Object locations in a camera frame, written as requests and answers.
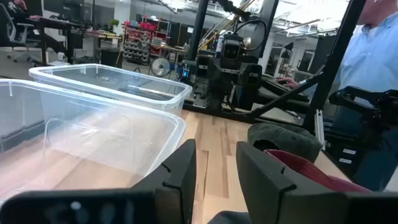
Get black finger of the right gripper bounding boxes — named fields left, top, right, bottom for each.
left=207, top=79, right=224, bottom=110
left=236, top=79, right=259, bottom=110

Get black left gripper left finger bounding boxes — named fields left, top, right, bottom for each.
left=130, top=139, right=197, bottom=224

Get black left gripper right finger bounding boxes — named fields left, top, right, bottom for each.
left=235, top=141, right=346, bottom=224

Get black keyboard desk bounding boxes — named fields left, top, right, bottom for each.
left=259, top=76, right=312, bottom=106

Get person's hand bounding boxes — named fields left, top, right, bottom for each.
left=276, top=77, right=300, bottom=90

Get red cap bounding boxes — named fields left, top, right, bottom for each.
left=264, top=149, right=373, bottom=194

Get dark green cap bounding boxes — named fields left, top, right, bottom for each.
left=247, top=123, right=323, bottom=164

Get dark grey cap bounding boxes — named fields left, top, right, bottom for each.
left=207, top=210, right=251, bottom=224

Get round floor fan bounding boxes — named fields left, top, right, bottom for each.
left=151, top=57, right=171, bottom=78

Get black drawer cabinet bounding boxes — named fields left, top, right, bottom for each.
left=325, top=136, right=366, bottom=180

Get clear plastic storage bin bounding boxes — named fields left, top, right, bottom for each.
left=0, top=78, right=187, bottom=200
left=29, top=63, right=193, bottom=116

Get red parts shelving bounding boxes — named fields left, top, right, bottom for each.
left=123, top=20, right=172, bottom=65

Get black trash bin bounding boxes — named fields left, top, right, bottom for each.
left=99, top=47, right=122, bottom=68

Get wooden top desk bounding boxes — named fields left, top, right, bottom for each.
left=83, top=29, right=124, bottom=63

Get person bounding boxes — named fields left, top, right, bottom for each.
left=334, top=0, right=398, bottom=192
left=6, top=0, right=30, bottom=18

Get grey office chair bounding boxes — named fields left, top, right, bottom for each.
left=0, top=2, right=35, bottom=62

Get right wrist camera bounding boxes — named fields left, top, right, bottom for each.
left=220, top=33, right=245, bottom=60

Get black diagonal frame brace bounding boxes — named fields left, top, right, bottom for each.
left=248, top=73, right=324, bottom=119

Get black round frame post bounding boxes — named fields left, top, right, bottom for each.
left=187, top=0, right=210, bottom=62

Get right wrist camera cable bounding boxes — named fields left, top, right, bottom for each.
left=233, top=18, right=268, bottom=52

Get black square frame post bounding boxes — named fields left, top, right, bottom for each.
left=302, top=0, right=367, bottom=133

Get black mechanical bracket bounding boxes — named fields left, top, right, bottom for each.
left=328, top=85, right=398, bottom=131

